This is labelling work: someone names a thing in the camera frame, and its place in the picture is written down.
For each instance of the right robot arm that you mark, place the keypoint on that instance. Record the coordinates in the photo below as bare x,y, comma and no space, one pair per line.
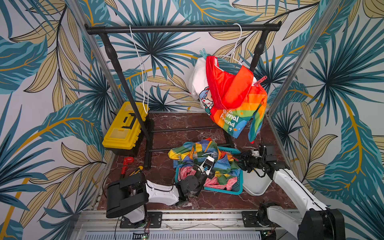
316,222

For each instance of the yellow black utility knife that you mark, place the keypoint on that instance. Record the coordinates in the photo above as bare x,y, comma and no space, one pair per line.
136,171

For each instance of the white wire hanger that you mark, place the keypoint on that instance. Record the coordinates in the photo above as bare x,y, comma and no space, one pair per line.
231,56
145,100

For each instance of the black clothes rack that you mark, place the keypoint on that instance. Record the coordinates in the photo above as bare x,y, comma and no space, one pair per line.
147,127

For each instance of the white plastic tray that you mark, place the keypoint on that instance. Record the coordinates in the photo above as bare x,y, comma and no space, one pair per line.
253,184

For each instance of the rainbow jacket red hood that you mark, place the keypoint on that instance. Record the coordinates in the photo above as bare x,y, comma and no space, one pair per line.
231,101

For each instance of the right aluminium frame post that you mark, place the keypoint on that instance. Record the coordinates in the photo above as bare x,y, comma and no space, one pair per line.
324,19

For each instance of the teal plastic basket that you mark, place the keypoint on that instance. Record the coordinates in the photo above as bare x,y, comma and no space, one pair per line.
238,187

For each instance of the red pipe wrench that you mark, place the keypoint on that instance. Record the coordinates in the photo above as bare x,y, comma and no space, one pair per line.
126,163

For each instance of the rainbow striped jacket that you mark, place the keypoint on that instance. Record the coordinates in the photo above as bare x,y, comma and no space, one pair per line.
190,154

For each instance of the pink bear-print jacket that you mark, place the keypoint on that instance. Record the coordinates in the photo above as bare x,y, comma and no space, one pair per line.
221,182

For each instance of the aluminium frame post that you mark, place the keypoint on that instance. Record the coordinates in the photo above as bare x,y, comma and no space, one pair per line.
83,20
324,19

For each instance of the teal clothespin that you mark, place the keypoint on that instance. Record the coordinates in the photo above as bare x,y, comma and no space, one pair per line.
203,53

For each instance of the left aluminium frame post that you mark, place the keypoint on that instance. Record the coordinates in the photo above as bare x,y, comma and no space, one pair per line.
83,20

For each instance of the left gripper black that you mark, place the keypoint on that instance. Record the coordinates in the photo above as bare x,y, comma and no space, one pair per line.
210,177

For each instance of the yellow black toolbox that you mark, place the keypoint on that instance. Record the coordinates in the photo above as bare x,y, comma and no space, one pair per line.
125,135

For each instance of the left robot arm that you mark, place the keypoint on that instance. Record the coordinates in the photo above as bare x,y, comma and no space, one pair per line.
128,196

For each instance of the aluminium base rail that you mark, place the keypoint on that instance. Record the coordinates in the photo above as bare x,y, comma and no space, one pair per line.
177,225

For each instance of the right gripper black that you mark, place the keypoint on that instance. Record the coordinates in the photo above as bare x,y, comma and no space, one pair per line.
249,159

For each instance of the pink clothespin right on red hood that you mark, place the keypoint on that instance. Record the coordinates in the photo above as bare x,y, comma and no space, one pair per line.
258,82

